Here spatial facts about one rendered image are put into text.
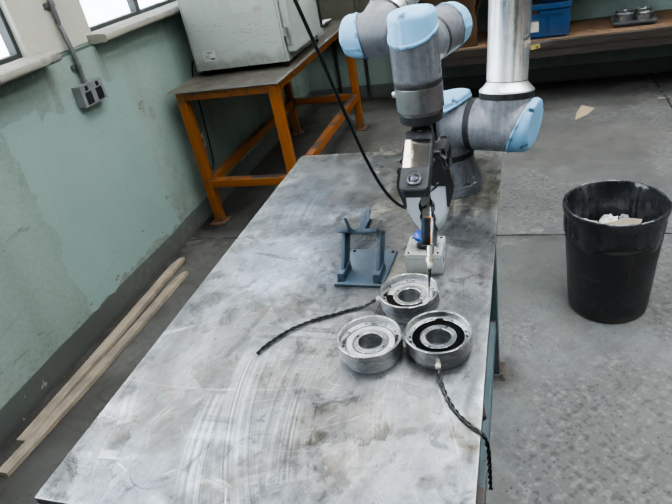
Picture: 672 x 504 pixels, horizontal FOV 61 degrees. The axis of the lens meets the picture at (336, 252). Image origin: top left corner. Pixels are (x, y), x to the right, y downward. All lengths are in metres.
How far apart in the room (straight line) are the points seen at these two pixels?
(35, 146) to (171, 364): 1.60
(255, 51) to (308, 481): 2.58
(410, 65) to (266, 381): 0.54
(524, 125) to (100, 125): 2.00
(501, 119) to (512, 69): 0.10
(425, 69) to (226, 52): 2.37
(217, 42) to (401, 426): 2.64
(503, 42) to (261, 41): 1.99
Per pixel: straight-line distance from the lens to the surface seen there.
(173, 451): 0.91
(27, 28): 2.62
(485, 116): 1.29
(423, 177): 0.88
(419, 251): 1.10
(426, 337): 0.93
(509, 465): 1.80
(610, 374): 2.09
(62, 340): 2.60
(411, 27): 0.88
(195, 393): 0.98
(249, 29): 3.12
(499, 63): 1.28
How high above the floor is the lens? 1.42
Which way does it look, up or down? 31 degrees down
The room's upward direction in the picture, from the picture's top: 11 degrees counter-clockwise
